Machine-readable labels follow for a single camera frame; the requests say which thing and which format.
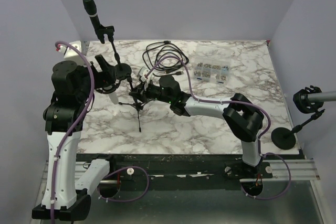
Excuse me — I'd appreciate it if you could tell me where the black usb cable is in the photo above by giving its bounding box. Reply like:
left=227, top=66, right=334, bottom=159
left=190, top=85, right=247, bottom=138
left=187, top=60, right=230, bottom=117
left=142, top=39, right=190, bottom=76

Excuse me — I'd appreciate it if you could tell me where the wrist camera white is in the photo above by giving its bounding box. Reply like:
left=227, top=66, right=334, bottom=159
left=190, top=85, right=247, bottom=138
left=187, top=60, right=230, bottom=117
left=137, top=67, right=152, bottom=84
left=56, top=40, right=87, bottom=66

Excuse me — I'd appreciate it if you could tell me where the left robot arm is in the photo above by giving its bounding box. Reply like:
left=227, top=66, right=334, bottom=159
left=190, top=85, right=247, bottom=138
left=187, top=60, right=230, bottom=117
left=31, top=55, right=117, bottom=221

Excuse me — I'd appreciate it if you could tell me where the clear plastic screw box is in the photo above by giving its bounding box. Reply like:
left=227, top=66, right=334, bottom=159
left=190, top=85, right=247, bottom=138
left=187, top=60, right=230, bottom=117
left=193, top=45, right=235, bottom=84

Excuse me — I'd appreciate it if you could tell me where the black tripod mic stand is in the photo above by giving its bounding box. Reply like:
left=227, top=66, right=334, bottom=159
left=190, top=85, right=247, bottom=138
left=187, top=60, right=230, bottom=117
left=94, top=77, right=148, bottom=133

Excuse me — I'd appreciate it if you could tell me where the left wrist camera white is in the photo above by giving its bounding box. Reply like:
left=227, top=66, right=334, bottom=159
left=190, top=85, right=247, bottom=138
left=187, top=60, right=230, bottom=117
left=56, top=40, right=87, bottom=66

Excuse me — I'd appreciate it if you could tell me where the grey microphone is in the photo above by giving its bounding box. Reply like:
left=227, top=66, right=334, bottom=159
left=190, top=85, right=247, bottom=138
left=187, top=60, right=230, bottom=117
left=304, top=91, right=336, bottom=103

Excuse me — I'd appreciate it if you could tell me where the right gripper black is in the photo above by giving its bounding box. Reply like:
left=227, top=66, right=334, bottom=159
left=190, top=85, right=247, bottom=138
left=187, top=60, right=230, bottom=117
left=129, top=79, right=172, bottom=104

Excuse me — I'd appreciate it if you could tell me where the black round-base mic stand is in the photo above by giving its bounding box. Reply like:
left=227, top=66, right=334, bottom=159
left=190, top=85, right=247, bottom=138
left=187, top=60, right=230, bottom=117
left=100, top=26, right=132, bottom=81

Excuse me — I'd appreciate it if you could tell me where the right black round-base stand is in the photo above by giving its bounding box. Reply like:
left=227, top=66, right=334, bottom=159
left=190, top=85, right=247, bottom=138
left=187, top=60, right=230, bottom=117
left=271, top=85, right=326, bottom=151

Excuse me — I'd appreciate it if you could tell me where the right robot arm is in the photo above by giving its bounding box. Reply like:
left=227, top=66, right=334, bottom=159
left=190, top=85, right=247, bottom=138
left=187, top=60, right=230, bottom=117
left=129, top=76, right=264, bottom=178

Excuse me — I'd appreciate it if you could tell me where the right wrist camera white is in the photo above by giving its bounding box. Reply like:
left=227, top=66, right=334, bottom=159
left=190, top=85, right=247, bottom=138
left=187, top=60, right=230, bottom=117
left=137, top=67, right=152, bottom=84

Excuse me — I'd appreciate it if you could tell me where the black microphone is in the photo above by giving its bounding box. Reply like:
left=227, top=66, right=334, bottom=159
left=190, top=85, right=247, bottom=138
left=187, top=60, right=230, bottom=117
left=82, top=0, right=106, bottom=44

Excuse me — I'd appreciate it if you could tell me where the white microphone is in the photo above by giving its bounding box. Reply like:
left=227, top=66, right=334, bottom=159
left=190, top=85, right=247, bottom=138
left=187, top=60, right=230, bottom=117
left=108, top=92, right=119, bottom=104

